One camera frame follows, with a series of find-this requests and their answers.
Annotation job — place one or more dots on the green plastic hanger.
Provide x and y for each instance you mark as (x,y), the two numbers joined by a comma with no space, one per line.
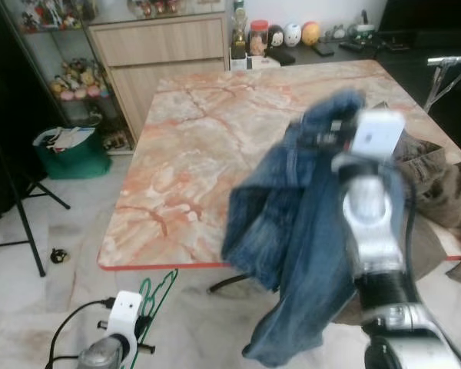
(160,292)

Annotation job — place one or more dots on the blue denim jeans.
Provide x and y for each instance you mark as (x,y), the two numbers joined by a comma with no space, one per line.
(292,231)

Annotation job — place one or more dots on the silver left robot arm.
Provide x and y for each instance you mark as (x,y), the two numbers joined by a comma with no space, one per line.
(104,355)

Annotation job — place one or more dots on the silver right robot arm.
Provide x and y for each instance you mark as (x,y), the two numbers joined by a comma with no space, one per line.
(373,223)

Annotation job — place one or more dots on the black white round plush toy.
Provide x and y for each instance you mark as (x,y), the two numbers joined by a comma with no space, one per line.
(276,36)

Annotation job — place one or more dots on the small black floor object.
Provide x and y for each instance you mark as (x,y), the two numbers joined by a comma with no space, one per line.
(59,256)

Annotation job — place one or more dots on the red lidded jar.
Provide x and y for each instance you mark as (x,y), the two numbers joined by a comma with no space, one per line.
(258,38)

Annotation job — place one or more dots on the marble table with red edge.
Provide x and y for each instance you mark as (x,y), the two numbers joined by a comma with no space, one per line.
(207,154)

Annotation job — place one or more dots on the brown trousers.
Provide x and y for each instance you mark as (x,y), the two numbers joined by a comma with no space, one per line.
(446,192)

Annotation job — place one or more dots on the silver metal clothes rack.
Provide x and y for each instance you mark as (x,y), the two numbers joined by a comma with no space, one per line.
(453,59)

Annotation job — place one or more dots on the black tripod stand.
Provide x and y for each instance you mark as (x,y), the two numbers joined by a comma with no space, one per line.
(23,207)

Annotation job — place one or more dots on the green basket with papers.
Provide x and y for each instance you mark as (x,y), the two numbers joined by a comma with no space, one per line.
(73,161)

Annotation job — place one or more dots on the light wooden cabinet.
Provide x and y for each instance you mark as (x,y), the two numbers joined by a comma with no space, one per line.
(161,54)

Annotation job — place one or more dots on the glass display shelf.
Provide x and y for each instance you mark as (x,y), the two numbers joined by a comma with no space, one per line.
(69,77)

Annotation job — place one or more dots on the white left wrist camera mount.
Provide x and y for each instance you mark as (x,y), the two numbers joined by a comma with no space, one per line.
(124,315)

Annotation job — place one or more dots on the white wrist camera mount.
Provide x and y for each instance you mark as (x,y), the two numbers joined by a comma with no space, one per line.
(379,134)
(124,315)

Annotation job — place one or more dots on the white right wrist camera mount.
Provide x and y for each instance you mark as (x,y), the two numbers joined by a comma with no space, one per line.
(379,134)

